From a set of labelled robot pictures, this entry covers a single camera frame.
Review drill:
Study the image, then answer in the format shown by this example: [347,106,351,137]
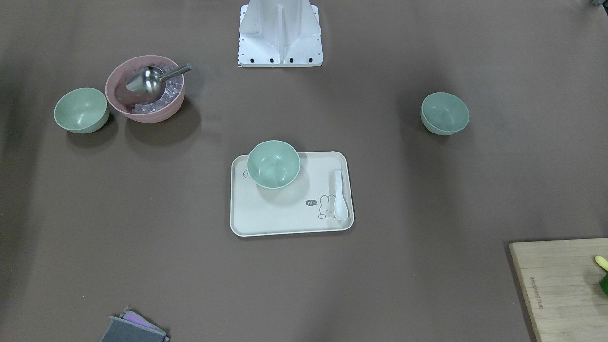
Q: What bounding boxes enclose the grey-green bowl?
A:
[420,92,470,136]

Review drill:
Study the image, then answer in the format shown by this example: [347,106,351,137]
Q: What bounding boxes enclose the light green bowl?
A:
[53,87,109,134]

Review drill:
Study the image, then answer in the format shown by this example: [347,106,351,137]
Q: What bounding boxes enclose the mint green bowl on tray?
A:
[246,139,301,189]

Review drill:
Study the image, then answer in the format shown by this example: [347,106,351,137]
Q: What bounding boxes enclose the cream rabbit print tray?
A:
[230,151,355,237]

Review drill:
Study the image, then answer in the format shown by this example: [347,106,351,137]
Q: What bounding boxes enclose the white ceramic spoon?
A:
[334,169,348,221]

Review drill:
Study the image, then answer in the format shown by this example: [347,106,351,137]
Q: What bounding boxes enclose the metal ice scoop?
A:
[125,63,193,95]

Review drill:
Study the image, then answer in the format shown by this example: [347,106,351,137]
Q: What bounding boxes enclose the pink bowl with ice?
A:
[104,55,185,124]

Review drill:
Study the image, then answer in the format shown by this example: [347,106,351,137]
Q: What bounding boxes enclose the grey and purple cloth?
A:
[100,308,170,342]

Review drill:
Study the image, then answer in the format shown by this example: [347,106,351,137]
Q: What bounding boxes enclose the wooden cutting board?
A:
[509,238,608,342]

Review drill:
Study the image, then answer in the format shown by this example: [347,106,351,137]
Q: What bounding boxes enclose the yellow plastic knife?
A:
[594,255,608,272]

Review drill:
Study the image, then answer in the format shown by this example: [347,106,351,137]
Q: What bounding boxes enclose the green lime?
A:
[599,273,608,296]

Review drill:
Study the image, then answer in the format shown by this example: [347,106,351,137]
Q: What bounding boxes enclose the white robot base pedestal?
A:
[237,0,323,68]

